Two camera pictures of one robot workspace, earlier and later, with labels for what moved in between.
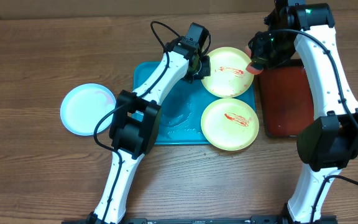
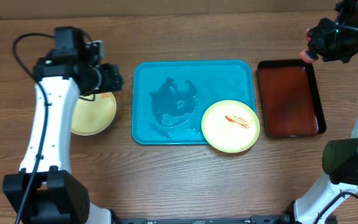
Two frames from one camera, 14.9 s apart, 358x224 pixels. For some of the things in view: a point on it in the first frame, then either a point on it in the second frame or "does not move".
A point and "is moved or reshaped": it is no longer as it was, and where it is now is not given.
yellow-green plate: x=229 y=124 does not move
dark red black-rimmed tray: x=286 y=98 does not move
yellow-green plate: x=229 y=76 to x=93 y=114
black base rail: x=208 y=220 does not move
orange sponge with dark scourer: x=253 y=68 is moved or reshaped
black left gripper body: x=202 y=69 to x=104 y=79
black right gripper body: x=260 y=58 to x=317 y=35
